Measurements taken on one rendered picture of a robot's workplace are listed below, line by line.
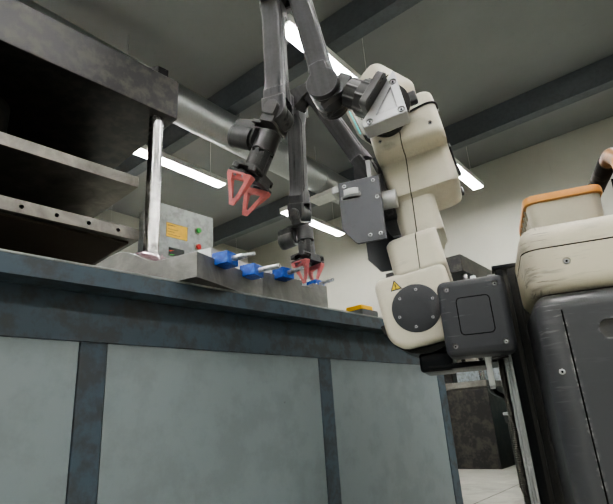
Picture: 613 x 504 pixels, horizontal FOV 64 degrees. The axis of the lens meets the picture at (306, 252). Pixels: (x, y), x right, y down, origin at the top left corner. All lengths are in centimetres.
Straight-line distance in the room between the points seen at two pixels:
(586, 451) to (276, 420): 65
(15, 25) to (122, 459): 160
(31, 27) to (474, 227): 712
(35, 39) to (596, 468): 206
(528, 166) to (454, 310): 742
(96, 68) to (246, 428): 155
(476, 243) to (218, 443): 735
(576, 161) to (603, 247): 725
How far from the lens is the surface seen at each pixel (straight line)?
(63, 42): 220
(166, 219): 225
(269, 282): 129
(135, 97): 223
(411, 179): 120
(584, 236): 94
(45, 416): 94
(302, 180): 167
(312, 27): 132
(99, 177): 215
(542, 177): 821
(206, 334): 111
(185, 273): 103
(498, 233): 814
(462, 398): 519
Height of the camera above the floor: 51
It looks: 19 degrees up
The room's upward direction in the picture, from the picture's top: 4 degrees counter-clockwise
